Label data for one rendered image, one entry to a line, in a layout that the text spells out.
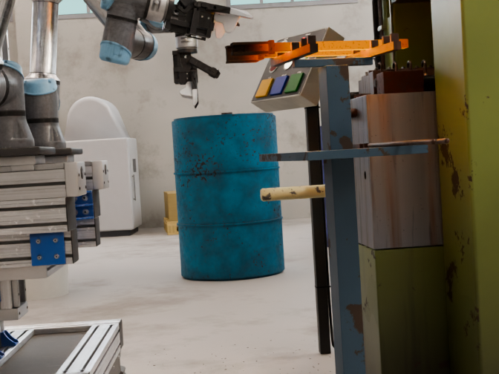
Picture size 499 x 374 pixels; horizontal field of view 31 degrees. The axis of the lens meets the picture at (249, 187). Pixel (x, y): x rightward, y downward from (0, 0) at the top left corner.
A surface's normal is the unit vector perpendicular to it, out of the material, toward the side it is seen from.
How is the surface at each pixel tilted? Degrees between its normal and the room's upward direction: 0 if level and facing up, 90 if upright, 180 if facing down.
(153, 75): 90
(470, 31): 90
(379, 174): 90
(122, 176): 90
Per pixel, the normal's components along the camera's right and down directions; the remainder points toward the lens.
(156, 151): 0.03, 0.04
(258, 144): 0.63, -0.01
